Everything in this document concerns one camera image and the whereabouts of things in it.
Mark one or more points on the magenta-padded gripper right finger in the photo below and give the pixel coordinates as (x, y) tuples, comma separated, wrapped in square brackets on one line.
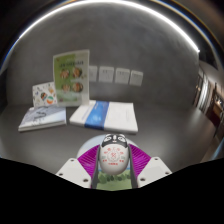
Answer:
[(153, 170)]

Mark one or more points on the white wall socket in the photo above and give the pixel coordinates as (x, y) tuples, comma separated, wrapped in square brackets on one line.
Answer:
[(136, 78), (93, 73), (106, 74), (122, 76)]

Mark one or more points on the glass partition with frames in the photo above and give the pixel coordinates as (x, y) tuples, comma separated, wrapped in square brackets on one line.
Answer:
[(208, 96)]

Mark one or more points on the small colourful sticker card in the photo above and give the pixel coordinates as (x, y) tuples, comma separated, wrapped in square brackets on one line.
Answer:
[(45, 95)]

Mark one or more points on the white panda-print computer mouse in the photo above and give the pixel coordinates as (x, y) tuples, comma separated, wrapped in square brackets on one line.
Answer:
[(114, 156)]

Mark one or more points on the white book with blue band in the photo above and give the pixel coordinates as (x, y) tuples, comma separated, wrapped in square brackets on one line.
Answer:
[(106, 116)]

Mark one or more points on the green poster in clear stand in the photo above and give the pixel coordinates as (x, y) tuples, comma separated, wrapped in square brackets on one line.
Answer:
[(71, 78)]

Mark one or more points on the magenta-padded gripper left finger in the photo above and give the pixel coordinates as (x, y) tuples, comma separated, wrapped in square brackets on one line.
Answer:
[(71, 170)]

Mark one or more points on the grey striped cover book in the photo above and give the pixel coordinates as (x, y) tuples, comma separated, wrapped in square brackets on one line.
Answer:
[(41, 118)]

